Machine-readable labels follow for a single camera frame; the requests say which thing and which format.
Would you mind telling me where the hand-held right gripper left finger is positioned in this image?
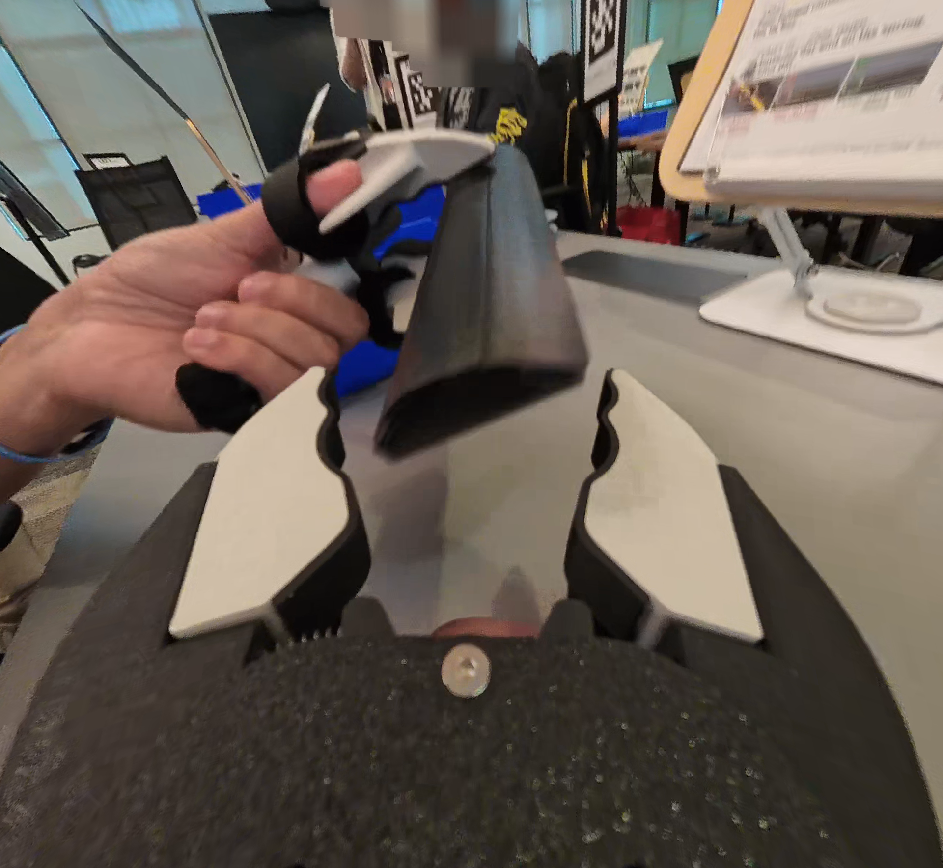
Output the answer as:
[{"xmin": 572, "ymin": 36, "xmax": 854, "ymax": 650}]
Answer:
[{"xmin": 168, "ymin": 365, "xmax": 371, "ymax": 644}]

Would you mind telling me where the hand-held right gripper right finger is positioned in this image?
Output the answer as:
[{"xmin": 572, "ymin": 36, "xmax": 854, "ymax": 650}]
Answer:
[{"xmin": 565, "ymin": 367, "xmax": 765, "ymax": 649}]

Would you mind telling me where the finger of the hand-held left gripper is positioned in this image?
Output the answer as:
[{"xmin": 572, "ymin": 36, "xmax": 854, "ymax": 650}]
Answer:
[{"xmin": 319, "ymin": 129, "xmax": 497, "ymax": 233}]

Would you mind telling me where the black remote control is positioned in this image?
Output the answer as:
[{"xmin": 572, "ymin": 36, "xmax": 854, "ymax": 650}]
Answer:
[{"xmin": 373, "ymin": 144, "xmax": 590, "ymax": 461}]

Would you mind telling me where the blue plastic bin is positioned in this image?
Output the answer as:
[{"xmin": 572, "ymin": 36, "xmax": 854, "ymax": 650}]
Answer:
[{"xmin": 197, "ymin": 183, "xmax": 446, "ymax": 399}]

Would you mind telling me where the grey desk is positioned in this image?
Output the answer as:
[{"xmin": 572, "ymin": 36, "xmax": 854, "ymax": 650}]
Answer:
[{"xmin": 0, "ymin": 230, "xmax": 943, "ymax": 736}]

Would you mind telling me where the white desk stand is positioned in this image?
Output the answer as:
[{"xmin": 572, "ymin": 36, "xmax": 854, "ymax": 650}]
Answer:
[{"xmin": 698, "ymin": 208, "xmax": 943, "ymax": 386}]

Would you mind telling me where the person's left hand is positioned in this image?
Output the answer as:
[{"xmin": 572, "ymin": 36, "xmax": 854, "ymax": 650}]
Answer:
[{"xmin": 21, "ymin": 159, "xmax": 371, "ymax": 443}]

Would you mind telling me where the small marker sign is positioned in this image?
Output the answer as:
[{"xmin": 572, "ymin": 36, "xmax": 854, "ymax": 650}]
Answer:
[{"xmin": 392, "ymin": 54, "xmax": 441, "ymax": 130}]

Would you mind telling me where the black partition panel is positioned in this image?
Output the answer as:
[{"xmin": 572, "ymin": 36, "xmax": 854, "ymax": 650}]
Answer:
[{"xmin": 208, "ymin": 0, "xmax": 369, "ymax": 172}]

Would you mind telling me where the blue wristband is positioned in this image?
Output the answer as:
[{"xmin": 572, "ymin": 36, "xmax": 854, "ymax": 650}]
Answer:
[{"xmin": 0, "ymin": 325, "xmax": 116, "ymax": 466}]

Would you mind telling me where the red bag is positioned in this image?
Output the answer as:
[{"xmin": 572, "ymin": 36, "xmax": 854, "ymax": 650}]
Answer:
[{"xmin": 615, "ymin": 203, "xmax": 684, "ymax": 247}]

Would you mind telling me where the wooden instruction board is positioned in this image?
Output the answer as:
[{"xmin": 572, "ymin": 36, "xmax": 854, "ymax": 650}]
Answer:
[{"xmin": 658, "ymin": 0, "xmax": 943, "ymax": 218}]

